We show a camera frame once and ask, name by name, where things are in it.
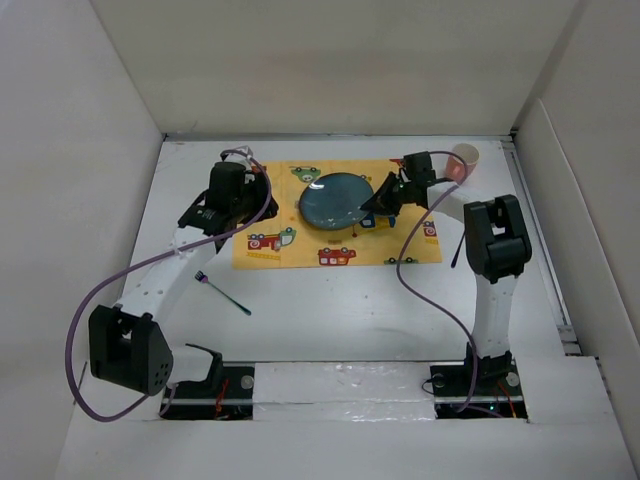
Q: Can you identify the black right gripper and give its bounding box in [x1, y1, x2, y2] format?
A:
[360, 171, 415, 216]

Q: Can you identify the pink paper cup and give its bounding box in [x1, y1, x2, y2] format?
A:
[445, 143, 480, 184]

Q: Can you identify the yellow vehicle-print cloth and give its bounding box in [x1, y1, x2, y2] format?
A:
[232, 159, 442, 270]

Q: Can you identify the dark teal patterned plate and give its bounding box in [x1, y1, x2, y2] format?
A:
[298, 172, 374, 231]

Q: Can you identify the iridescent purple spoon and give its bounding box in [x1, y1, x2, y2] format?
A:
[450, 232, 465, 269]

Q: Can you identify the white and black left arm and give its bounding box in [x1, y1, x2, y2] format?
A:
[88, 158, 278, 397]

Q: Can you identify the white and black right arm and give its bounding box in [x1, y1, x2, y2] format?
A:
[362, 151, 532, 394]

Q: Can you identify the iridescent fork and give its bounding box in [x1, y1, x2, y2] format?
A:
[194, 270, 252, 316]

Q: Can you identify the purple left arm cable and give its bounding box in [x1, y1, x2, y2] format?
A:
[64, 147, 274, 425]

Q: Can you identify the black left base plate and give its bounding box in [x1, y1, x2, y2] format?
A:
[159, 363, 255, 421]

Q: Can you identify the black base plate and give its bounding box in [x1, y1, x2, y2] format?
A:
[159, 363, 255, 421]
[421, 362, 528, 420]

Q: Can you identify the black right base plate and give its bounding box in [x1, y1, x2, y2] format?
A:
[421, 362, 528, 420]

